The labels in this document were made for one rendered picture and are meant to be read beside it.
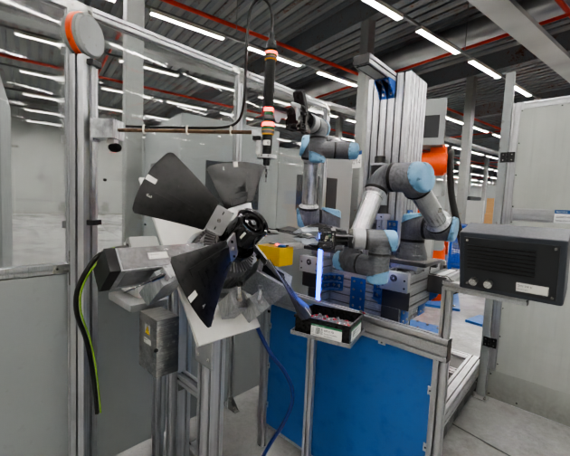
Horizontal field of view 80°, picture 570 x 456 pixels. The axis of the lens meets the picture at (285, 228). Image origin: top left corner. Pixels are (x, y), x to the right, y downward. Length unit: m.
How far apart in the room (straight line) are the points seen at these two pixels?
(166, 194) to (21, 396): 1.05
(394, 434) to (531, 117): 2.05
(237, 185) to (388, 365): 0.89
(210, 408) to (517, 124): 2.40
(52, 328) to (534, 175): 2.73
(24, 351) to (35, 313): 0.15
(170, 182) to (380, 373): 1.05
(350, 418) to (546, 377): 1.53
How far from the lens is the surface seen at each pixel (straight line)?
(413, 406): 1.46
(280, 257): 1.62
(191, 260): 0.92
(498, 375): 2.87
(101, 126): 1.47
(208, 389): 1.38
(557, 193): 2.64
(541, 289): 1.18
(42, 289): 1.67
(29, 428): 1.87
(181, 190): 1.11
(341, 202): 5.99
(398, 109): 2.07
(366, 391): 1.54
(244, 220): 1.10
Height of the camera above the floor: 1.29
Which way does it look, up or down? 4 degrees down
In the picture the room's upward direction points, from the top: 3 degrees clockwise
